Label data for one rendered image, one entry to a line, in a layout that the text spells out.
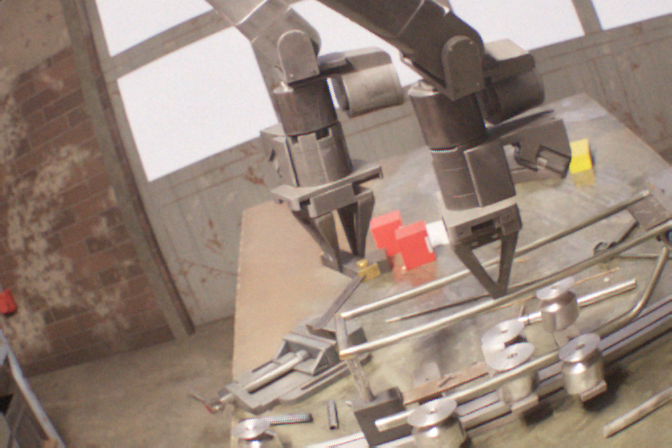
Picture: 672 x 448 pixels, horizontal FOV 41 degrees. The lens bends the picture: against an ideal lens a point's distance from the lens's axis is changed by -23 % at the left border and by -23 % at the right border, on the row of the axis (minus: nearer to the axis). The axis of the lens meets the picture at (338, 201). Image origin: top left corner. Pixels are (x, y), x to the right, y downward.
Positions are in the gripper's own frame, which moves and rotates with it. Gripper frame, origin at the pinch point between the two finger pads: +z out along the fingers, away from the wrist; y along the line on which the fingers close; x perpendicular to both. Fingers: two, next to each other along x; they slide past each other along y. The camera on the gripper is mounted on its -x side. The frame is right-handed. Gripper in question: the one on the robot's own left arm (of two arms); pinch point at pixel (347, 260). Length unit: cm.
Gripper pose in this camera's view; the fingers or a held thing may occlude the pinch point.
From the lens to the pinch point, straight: 121.3
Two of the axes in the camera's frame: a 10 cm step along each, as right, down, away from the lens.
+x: 4.1, 1.4, -9.0
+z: 2.5, 9.3, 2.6
